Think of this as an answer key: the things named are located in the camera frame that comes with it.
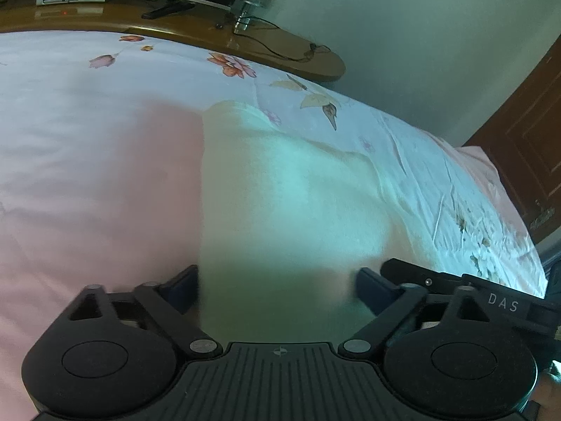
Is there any white knit sweater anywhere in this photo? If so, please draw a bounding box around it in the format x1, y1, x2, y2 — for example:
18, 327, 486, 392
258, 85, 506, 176
198, 100, 439, 347

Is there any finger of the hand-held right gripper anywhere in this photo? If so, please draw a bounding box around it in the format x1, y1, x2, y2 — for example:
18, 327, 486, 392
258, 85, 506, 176
380, 258, 466, 291

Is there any person's right hand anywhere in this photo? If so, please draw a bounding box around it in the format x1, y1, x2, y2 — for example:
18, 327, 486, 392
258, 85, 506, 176
538, 360, 561, 421

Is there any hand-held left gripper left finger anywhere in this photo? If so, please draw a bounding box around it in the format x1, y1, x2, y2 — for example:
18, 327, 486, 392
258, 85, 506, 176
68, 265, 220, 359

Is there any brown wooden headboard shelf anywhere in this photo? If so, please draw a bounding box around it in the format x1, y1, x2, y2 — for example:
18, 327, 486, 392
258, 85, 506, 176
0, 0, 345, 82

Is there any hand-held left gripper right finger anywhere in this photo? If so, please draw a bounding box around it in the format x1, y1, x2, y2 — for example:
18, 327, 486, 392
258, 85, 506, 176
339, 267, 485, 359

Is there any black lamp cable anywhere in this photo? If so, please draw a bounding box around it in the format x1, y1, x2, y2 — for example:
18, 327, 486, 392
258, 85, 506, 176
214, 14, 332, 63

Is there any pink floral bed sheet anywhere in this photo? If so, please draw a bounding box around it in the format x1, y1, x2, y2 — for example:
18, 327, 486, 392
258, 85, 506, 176
0, 30, 548, 417

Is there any brown wooden door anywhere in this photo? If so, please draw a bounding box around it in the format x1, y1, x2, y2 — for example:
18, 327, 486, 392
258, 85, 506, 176
464, 44, 561, 240

